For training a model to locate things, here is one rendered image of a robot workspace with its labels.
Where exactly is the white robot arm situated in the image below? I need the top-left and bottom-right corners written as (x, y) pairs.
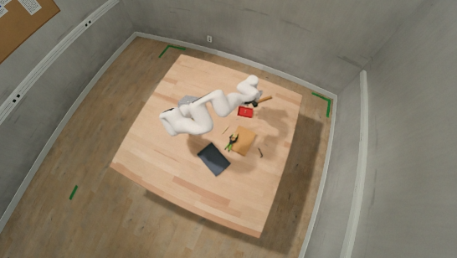
top-left (159, 75), bottom-right (263, 137)

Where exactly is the light wooden board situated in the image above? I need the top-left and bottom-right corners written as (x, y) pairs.
top-left (230, 125), bottom-right (256, 157)

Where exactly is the red open tray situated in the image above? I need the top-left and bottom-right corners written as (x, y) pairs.
top-left (237, 106), bottom-right (253, 118)

